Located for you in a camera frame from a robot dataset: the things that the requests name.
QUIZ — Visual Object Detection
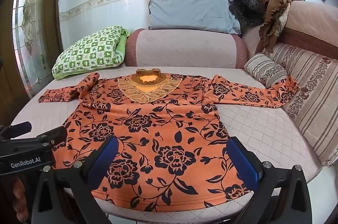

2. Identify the brown ruffled scarf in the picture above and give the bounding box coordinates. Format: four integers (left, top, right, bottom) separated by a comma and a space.
255, 0, 305, 55

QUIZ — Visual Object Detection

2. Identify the dark fur garment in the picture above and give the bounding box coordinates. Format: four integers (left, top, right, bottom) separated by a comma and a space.
228, 0, 267, 29

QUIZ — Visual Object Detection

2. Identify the wooden stained glass door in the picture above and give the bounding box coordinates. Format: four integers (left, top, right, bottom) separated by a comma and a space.
0, 0, 66, 119

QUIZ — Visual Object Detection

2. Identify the grey pillow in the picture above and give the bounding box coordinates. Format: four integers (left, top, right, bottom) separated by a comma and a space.
147, 0, 241, 34

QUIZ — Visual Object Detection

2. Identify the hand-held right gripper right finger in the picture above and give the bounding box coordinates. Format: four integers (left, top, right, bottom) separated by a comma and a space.
226, 136, 312, 224

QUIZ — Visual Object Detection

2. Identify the small striped floral cushion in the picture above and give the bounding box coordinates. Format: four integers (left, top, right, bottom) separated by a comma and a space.
243, 53, 288, 88

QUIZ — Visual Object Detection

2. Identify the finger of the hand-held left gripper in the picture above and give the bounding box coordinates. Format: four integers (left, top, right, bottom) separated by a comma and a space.
36, 126, 68, 147
0, 121, 32, 140

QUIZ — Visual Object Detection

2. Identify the orange floral shirt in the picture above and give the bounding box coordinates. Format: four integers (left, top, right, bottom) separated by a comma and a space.
38, 69, 301, 212

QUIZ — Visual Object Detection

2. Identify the green checked pillow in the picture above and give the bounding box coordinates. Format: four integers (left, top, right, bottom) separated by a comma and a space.
51, 26, 131, 80

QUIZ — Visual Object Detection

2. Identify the person's left hand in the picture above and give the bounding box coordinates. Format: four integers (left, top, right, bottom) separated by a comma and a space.
11, 176, 29, 223

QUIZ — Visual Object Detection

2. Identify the pink quilted sofa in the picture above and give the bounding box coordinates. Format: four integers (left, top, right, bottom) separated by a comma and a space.
13, 0, 338, 216

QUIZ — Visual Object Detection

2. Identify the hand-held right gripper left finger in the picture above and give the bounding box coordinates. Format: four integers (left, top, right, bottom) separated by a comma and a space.
31, 135, 119, 224

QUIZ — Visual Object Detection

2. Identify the large striped floral cushion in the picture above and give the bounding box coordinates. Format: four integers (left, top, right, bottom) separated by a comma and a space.
265, 42, 338, 167

